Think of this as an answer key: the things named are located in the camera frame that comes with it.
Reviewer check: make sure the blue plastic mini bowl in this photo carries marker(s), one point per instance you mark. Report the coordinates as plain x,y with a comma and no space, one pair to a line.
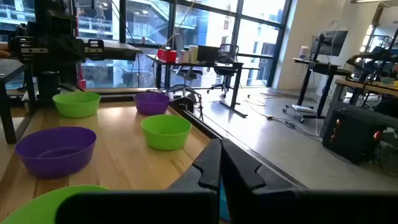
224,203

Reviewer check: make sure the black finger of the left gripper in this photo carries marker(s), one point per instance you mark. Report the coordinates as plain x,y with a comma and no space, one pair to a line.
59,53
69,53

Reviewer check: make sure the purple plastic mini bowl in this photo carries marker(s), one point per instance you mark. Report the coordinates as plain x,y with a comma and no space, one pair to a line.
56,155
151,105

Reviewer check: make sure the distant wooden robot table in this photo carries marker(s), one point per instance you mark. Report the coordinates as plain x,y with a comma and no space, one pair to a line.
367,86

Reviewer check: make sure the green plastic mini bowl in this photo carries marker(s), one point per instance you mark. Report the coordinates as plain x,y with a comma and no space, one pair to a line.
166,135
34,207
76,107

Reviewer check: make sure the black computer case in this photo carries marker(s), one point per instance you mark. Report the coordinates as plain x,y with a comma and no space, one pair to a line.
351,137

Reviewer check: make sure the black standing desk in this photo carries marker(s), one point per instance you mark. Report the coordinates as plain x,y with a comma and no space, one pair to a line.
320,67

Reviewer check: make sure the red box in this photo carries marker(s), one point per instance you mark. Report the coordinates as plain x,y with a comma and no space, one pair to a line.
167,56

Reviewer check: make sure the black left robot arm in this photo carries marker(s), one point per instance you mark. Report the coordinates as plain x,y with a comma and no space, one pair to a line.
53,18

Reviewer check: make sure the black office chair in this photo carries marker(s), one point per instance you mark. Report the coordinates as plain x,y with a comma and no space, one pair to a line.
225,70

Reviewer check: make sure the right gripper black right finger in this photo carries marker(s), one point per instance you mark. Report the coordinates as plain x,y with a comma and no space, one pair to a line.
248,180

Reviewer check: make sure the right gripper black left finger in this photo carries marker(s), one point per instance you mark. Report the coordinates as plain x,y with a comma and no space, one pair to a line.
199,177

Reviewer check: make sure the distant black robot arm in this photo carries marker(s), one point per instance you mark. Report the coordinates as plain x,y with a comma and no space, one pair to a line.
370,60

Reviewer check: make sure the black office desk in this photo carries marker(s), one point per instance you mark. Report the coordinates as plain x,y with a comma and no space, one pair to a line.
202,64

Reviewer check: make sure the white bottle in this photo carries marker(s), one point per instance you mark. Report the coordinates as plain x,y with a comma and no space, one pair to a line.
303,52

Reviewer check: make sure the black laptop screen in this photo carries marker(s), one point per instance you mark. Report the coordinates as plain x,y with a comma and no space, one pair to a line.
207,54

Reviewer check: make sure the dark monitor on stand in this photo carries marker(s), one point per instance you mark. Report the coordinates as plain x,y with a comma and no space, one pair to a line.
334,42

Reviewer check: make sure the white paper roll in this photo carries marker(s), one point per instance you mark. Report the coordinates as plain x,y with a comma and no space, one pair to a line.
193,53

